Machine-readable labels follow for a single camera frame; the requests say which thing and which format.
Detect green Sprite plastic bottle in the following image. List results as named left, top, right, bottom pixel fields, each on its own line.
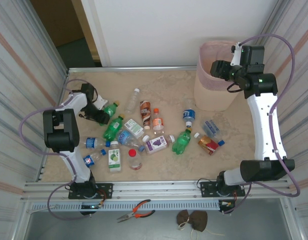
left=102, top=113, right=126, bottom=141
left=171, top=127, right=193, bottom=155
left=103, top=100, right=121, bottom=118

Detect light blue label clear bottle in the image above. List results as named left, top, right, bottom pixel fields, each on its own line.
left=115, top=129, right=145, bottom=153

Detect white green label square bottle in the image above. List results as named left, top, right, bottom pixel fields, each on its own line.
left=122, top=118, right=145, bottom=139

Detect clear bottle white cap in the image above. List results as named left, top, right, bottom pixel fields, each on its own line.
left=124, top=87, right=141, bottom=115

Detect brown chocolate drink bottle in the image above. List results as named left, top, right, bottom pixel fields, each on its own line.
left=139, top=100, right=152, bottom=131

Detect lime label bottle white cap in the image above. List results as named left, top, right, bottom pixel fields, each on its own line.
left=108, top=140, right=122, bottom=174

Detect Pepsi bottle blue cap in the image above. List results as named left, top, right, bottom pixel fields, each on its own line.
left=83, top=149, right=107, bottom=168

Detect blue label bottle white cap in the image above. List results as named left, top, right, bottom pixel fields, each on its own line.
left=182, top=98, right=197, bottom=129

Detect clear bottle red cap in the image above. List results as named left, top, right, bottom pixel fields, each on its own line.
left=127, top=148, right=143, bottom=171

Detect orange label orange cap bottle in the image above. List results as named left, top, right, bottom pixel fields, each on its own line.
left=152, top=107, right=166, bottom=132

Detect purple grape label bottle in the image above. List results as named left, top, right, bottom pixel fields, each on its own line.
left=141, top=134, right=176, bottom=155

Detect red gold label bottle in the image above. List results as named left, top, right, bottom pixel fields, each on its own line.
left=193, top=132, right=221, bottom=156

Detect pink mesh waste bin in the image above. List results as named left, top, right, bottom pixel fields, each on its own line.
left=193, top=40, right=242, bottom=112

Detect crushed clear bottle blue cap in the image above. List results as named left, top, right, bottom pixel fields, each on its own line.
left=200, top=119, right=226, bottom=147

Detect small controller board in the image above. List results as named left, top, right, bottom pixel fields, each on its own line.
left=80, top=203, right=105, bottom=210
left=218, top=199, right=237, bottom=210

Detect brown wooden door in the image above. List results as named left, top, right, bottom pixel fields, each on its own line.
left=30, top=0, right=100, bottom=61

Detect brown cloth pouch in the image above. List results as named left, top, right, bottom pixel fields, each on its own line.
left=190, top=210, right=209, bottom=232
left=175, top=209, right=192, bottom=226

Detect brown cloth bundle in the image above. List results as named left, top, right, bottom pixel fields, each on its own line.
left=177, top=216, right=225, bottom=238

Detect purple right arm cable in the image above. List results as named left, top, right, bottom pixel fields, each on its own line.
left=222, top=33, right=302, bottom=215

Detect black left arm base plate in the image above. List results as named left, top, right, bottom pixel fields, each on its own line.
left=68, top=182, right=114, bottom=200

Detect aluminium mounting rail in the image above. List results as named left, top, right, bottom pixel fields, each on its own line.
left=20, top=178, right=295, bottom=202

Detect orange handled pliers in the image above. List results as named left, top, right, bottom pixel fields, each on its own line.
left=116, top=199, right=156, bottom=224

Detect grey slotted cable duct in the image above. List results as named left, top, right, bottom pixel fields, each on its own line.
left=31, top=200, right=221, bottom=212

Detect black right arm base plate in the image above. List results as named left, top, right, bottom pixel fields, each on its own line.
left=199, top=180, right=246, bottom=198

